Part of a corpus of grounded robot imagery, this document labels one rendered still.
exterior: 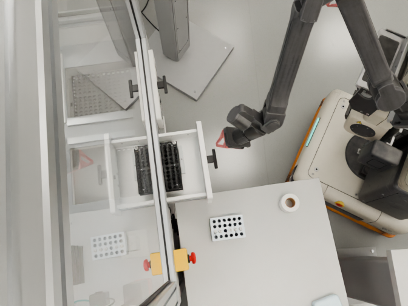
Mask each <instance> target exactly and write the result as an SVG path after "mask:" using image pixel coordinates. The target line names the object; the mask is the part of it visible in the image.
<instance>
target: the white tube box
mask: <svg viewBox="0 0 408 306"><path fill-rule="evenodd" d="M209 221H210V227H211V236H212V241H213V242H215V241H220V240H230V239H239V238H244V237H246V235H245V227H244V222H243V215H242V214H241V215H236V216H226V217H216V218H211V219H209ZM240 227H242V228H243V230H239V228H240ZM230 228H232V229H233V230H232V231H231V232H230V231H229V229H230ZM234 228H237V231H234ZM214 230H217V233H216V234H214ZM219 230H222V233H219Z"/></svg>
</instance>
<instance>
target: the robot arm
mask: <svg viewBox="0 0 408 306"><path fill-rule="evenodd" d="M332 1H333V0H294V1H293V4H292V7H291V14H290V20H289V23H288V27H287V31H286V34H285V38H284V42H283V45H282V48H281V51H280V55H279V59H278V62H277V66H276V70H275V73H274V77H273V81H272V84H271V87H270V91H269V92H268V94H267V98H266V100H265V101H264V104H263V108H262V110H260V111H259V112H258V111H257V110H255V109H251V108H250V107H248V106H246V105H244V104H239V105H238V106H235V107H233V108H232V109H231V110H230V111H229V113H228V115H227V118H226V120H227V122H229V123H231V124H232V125H233V126H235V127H228V126H227V127H225V128H223V129H222V132H221V134H220V137H219V139H218V140H217V141H216V147H220V148H226V149H230V148H233V149H244V147H250V146H251V143H250V141H252V140H254V139H257V138H259V137H261V136H264V135H265V134H266V133H267V134H270V133H272V132H274V131H275V130H276V129H279V128H280V127H281V126H282V125H283V123H284V120H285V116H286V113H285V112H286V110H287V106H288V100H289V97H290V93H291V90H292V87H293V84H294V81H295V78H296V75H297V72H298V69H299V66H300V63H301V60H302V57H303V54H304V51H305V48H306V45H307V42H308V39H309V36H310V33H311V30H312V28H313V25H314V23H315V22H317V20H318V17H319V14H320V12H321V8H322V6H324V5H326V4H328V3H329V2H332ZM335 1H336V3H337V6H338V8H339V11H340V12H341V15H342V18H343V20H344V22H345V24H346V26H347V29H348V32H349V34H350V36H351V38H352V41H353V43H354V45H355V47H356V50H357V52H358V55H359V57H360V59H361V61H362V64H363V66H364V69H365V71H366V73H367V76H368V80H367V87H368V89H369V91H370V93H371V94H372V99H373V100H374V101H375V103H376V108H377V109H378V110H381V111H384V112H390V111H394V113H395V115H394V118H393V120H392V126H393V127H394V128H395V129H408V86H406V84H405V83H404V81H403V80H401V81H398V78H397V77H396V75H395V73H394V72H393V71H392V70H391V69H390V67H389V64H388V62H387V60H386V56H385V54H384V51H383V48H382V46H381V43H380V41H379V38H378V35H377V33H376V30H375V28H374V25H373V22H372V19H371V17H370V14H369V11H368V9H367V6H366V4H365V1H364V0H335ZM222 138H224V143H223V144H219V142H220V141H221V140H222Z"/></svg>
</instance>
